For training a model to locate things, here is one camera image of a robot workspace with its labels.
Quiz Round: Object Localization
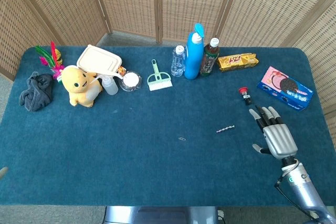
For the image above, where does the yellow plush toy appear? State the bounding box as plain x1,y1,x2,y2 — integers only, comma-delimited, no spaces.
61,65,103,108

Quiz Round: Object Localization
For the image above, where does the green hand brush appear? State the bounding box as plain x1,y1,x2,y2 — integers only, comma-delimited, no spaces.
146,59,173,92

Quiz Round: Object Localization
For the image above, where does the white squeeze bottle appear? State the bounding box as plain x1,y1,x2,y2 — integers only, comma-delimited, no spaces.
93,73,123,96

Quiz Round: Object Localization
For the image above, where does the blue Oreo cookie box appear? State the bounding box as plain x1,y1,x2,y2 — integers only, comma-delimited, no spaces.
256,66,314,112

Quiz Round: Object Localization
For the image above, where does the yellow biscuit pack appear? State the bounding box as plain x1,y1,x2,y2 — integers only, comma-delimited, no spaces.
217,52,260,73

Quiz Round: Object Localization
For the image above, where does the colourful feather shuttlecock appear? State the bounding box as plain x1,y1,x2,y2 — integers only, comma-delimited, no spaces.
35,41,66,84

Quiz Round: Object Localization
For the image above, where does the beige lunch box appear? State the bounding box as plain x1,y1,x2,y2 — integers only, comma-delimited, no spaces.
76,44,122,76

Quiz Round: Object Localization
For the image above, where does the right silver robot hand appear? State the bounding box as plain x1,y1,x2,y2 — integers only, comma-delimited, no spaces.
248,105,299,159

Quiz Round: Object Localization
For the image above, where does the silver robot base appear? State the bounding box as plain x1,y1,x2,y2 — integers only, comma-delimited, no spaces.
103,206,220,224

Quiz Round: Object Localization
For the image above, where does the clear water bottle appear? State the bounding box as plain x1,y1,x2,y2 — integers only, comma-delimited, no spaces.
171,45,186,77

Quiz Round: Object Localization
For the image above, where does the dark grey cloth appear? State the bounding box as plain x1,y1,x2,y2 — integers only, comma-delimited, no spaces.
18,71,54,112

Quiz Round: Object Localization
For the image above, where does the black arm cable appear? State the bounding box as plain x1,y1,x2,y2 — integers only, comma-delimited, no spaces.
274,159,320,224

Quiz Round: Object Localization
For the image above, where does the glass jar with white lid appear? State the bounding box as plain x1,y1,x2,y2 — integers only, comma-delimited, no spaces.
118,70,143,93

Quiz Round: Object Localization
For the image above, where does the dark tea bottle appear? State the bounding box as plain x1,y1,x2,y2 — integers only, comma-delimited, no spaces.
199,37,220,77

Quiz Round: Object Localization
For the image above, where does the red emergency stop button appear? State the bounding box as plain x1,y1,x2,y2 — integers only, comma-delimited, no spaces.
238,87,253,104

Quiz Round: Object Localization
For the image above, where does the tall blue bottle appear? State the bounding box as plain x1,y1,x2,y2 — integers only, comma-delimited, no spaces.
184,23,205,80

